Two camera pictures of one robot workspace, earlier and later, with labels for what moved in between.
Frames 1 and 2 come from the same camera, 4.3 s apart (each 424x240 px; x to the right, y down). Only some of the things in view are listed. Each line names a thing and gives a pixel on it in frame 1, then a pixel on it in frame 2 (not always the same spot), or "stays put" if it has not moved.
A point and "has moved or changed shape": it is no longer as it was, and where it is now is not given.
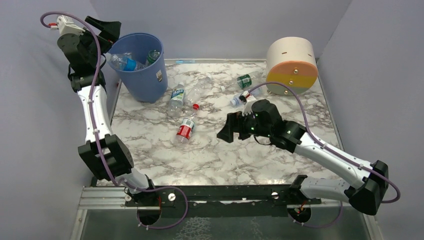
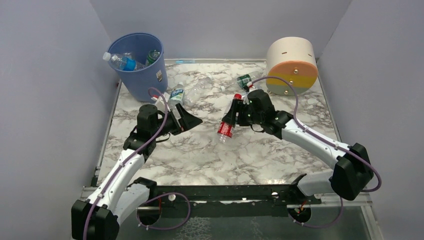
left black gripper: x=100 y=34 → x=178 y=120
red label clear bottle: x=187 y=125 has moved or changed shape
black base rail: x=225 y=201 stays put
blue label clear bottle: x=125 y=61 stays put
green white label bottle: x=153 y=55 stays put
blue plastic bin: x=149 y=83 stays put
